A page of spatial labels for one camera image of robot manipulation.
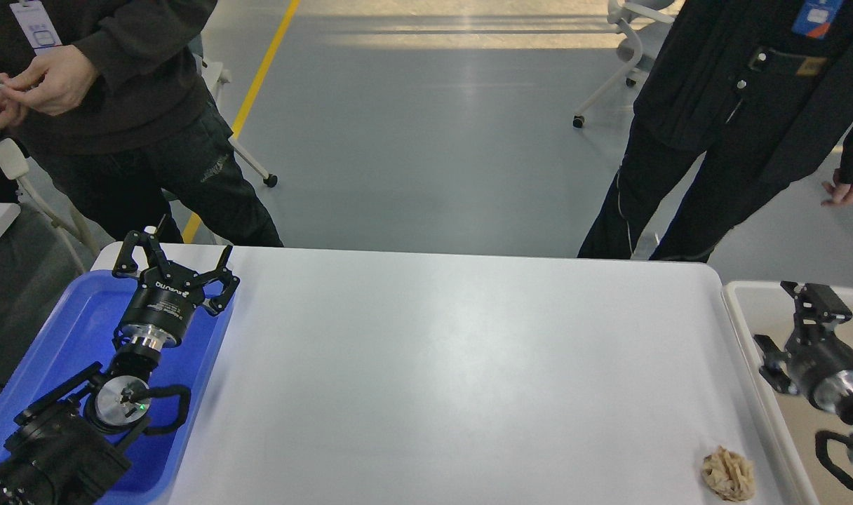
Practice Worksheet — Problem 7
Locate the person in black coat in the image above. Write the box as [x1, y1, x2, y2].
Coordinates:
[577, 1, 853, 262]

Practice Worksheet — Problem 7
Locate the beige plastic bin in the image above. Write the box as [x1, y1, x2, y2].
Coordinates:
[723, 281, 853, 504]

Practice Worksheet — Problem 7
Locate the sweatshirt person left hand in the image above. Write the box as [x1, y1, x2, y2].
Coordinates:
[0, 45, 100, 117]

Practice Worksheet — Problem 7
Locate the bystander right hand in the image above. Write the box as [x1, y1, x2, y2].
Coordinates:
[820, 168, 853, 208]

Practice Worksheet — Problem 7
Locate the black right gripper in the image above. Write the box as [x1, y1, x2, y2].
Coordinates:
[753, 281, 853, 415]

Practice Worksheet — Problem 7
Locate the white armrest chair left edge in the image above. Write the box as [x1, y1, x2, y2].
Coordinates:
[0, 137, 100, 274]

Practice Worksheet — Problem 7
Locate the grey office chair right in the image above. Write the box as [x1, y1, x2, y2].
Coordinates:
[572, 1, 676, 129]

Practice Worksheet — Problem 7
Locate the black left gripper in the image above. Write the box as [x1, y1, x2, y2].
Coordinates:
[112, 215, 239, 348]

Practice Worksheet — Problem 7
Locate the person in black sweatshirt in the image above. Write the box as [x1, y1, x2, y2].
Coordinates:
[0, 1, 282, 248]

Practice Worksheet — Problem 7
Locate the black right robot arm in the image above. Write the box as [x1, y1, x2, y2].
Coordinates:
[753, 281, 853, 492]

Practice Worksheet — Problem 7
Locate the crumpled brown paper ball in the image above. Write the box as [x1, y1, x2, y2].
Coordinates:
[700, 445, 757, 502]

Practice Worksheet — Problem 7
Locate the grey office chair left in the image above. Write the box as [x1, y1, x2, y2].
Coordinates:
[188, 34, 278, 188]

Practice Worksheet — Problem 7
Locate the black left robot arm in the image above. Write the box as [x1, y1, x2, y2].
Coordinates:
[0, 228, 240, 504]

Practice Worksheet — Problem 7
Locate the blue plastic tray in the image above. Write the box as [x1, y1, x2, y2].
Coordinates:
[0, 271, 233, 504]

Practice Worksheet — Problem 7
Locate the grey office chair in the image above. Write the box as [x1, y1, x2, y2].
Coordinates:
[188, 34, 278, 188]
[572, 1, 676, 129]

